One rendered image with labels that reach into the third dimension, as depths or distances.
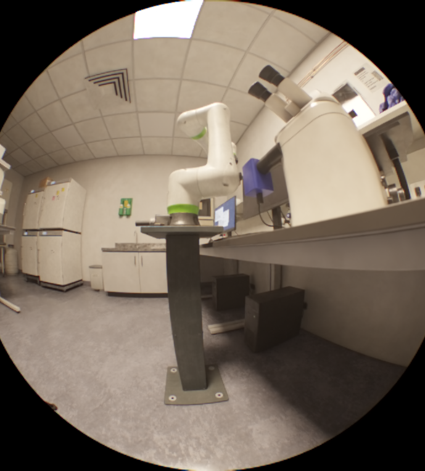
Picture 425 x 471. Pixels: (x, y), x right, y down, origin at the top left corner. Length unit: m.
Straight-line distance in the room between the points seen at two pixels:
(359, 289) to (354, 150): 0.91
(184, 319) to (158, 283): 1.65
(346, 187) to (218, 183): 0.39
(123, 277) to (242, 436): 2.16
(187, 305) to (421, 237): 0.59
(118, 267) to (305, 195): 2.24
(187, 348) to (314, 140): 0.72
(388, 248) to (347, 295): 0.94
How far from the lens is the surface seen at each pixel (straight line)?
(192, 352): 0.67
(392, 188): 0.37
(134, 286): 2.27
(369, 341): 1.18
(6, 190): 4.79
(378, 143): 0.42
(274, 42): 2.11
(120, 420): 0.86
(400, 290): 1.04
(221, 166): 0.53
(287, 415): 0.83
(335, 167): 0.25
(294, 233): 0.17
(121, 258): 2.25
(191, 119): 0.82
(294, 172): 0.30
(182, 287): 0.53
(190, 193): 0.55
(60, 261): 2.77
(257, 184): 0.38
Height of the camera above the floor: 0.73
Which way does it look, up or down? 5 degrees up
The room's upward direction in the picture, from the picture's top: 1 degrees counter-clockwise
